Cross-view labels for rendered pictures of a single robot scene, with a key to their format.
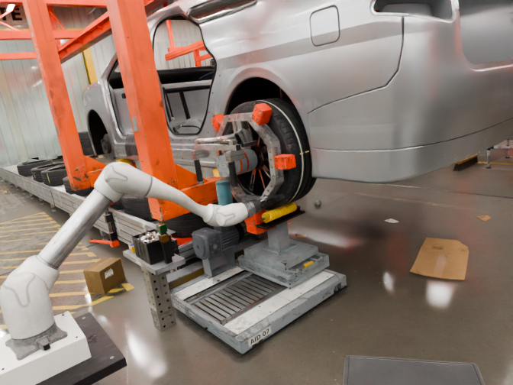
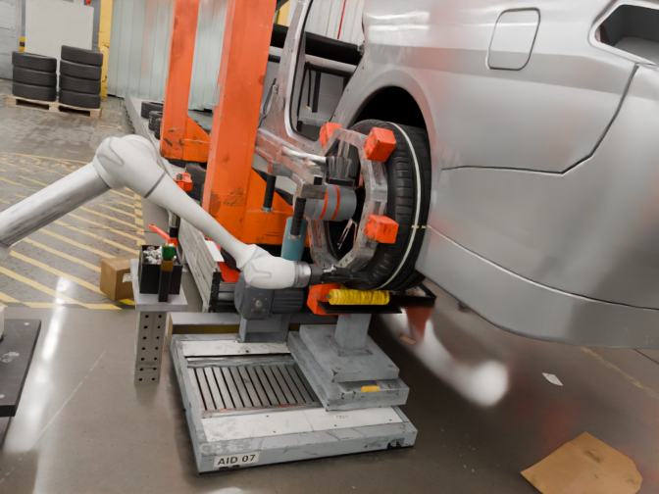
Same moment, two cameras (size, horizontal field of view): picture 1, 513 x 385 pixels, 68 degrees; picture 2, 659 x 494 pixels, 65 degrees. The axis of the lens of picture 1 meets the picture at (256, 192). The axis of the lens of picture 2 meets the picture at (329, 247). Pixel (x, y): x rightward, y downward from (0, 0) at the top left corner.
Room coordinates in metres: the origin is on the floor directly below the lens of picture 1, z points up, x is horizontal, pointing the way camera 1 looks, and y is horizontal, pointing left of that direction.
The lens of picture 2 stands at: (0.33, -0.38, 1.25)
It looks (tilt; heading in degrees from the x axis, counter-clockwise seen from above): 17 degrees down; 12
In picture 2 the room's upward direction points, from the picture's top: 12 degrees clockwise
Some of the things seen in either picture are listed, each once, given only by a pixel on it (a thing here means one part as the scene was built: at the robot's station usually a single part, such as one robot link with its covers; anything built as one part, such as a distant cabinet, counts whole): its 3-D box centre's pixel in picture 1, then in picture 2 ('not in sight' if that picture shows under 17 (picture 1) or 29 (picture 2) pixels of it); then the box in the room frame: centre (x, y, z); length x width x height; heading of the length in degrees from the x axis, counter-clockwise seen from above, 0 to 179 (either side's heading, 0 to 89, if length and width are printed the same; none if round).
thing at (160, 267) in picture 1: (152, 257); (156, 282); (1.96, 0.61, 0.44); 0.43 x 0.17 x 0.03; 39
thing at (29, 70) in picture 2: not in sight; (58, 77); (8.07, 6.58, 0.55); 1.40 x 0.80 x 1.09; 124
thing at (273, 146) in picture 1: (246, 160); (341, 203); (2.24, 0.03, 0.85); 0.54 x 0.07 x 0.54; 39
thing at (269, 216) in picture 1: (279, 211); (359, 297); (2.21, -0.12, 0.51); 0.29 x 0.06 x 0.06; 129
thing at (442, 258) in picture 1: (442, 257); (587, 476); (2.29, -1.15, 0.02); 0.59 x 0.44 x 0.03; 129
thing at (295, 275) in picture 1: (282, 260); (343, 365); (2.34, -0.11, 0.13); 0.50 x 0.36 x 0.10; 39
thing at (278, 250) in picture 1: (278, 234); (352, 325); (2.35, -0.10, 0.32); 0.40 x 0.30 x 0.28; 39
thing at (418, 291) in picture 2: not in sight; (397, 283); (3.92, -0.14, 0.02); 0.52 x 0.42 x 0.04; 33
